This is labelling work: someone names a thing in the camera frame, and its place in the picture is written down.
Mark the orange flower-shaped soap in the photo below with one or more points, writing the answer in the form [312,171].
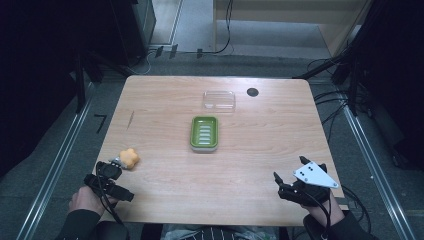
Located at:
[129,158]

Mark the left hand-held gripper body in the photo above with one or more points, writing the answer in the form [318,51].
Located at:
[108,188]

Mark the clear plastic lid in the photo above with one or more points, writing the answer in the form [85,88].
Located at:
[219,101]

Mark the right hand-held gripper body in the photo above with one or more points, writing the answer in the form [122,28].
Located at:
[311,181]

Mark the black round table grommet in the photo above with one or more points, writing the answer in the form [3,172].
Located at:
[252,92]

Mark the light wooden furniture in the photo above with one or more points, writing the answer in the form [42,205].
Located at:
[286,13]

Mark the black cabinet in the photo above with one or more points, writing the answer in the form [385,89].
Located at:
[136,30]

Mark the black stand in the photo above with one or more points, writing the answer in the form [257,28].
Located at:
[343,66]

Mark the person's striped clothing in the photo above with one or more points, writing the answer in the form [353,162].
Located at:
[220,232]

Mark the metal floor rail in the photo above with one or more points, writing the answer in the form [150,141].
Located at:
[55,166]
[376,170]

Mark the green soap dish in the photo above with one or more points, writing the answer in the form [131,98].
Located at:
[204,134]

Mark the person's left hand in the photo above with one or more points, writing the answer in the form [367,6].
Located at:
[86,200]

